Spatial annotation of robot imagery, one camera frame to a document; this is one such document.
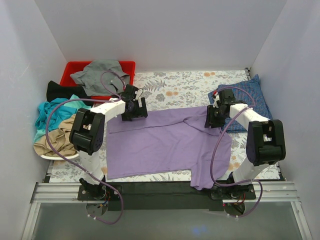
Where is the purple t shirt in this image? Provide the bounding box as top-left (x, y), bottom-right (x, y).
top-left (106, 106), bottom-right (232, 190)

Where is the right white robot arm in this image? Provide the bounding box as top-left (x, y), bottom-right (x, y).
top-left (204, 87), bottom-right (286, 200)

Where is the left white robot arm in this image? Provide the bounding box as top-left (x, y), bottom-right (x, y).
top-left (69, 84), bottom-right (148, 200)

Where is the blue checkered folded shirt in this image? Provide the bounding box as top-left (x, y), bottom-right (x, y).
top-left (207, 74), bottom-right (273, 133)

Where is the floral table mat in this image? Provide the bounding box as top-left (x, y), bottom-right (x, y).
top-left (47, 70), bottom-right (281, 184)

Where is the grey collared shirt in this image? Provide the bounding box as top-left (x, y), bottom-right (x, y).
top-left (70, 59), bottom-right (130, 97)

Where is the teal shirt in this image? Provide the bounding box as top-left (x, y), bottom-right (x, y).
top-left (33, 94), bottom-right (93, 143)

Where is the white oval basket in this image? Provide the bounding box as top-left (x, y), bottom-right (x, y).
top-left (39, 103), bottom-right (95, 161)

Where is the beige shirt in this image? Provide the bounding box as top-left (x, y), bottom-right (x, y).
top-left (33, 114), bottom-right (77, 157)

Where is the black shirt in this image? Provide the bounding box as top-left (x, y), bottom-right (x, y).
top-left (46, 81), bottom-right (91, 102)

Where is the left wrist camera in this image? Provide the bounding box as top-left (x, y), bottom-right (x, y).
top-left (132, 88), bottom-right (144, 101)

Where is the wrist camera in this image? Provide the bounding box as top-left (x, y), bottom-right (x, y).
top-left (132, 88), bottom-right (144, 101)
top-left (212, 90), bottom-right (221, 108)

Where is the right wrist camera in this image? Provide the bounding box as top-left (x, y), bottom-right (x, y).
top-left (212, 90), bottom-right (221, 108)

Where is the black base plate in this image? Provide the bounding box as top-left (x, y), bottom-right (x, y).
top-left (77, 181), bottom-right (256, 212)

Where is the aluminium frame rail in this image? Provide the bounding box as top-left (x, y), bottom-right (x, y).
top-left (22, 181), bottom-right (312, 240)

